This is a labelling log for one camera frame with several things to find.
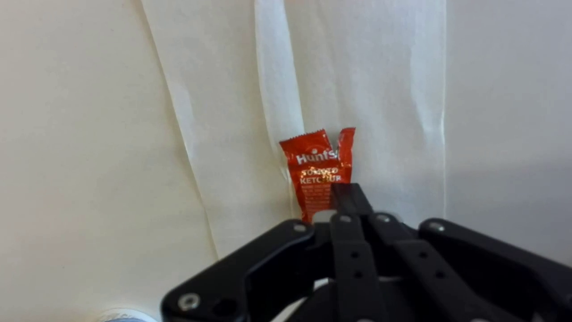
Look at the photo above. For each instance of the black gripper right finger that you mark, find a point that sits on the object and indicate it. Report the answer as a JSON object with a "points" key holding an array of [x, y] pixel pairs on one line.
{"points": [[477, 261]]}

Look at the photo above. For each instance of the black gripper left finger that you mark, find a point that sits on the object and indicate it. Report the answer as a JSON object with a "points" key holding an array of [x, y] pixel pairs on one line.
{"points": [[262, 261]]}

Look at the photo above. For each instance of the orange ketchup sachet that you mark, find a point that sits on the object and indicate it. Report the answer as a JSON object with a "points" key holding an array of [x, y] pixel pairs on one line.
{"points": [[316, 170]]}

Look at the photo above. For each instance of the patterned white paper cup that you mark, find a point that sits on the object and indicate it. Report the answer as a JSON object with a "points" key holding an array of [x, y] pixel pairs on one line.
{"points": [[126, 317]]}

